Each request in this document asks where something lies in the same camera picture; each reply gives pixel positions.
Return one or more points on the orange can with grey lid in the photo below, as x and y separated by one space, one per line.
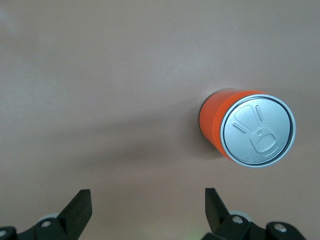
257 132

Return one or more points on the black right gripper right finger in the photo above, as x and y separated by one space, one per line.
216 215

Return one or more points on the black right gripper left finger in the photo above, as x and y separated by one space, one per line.
72 217

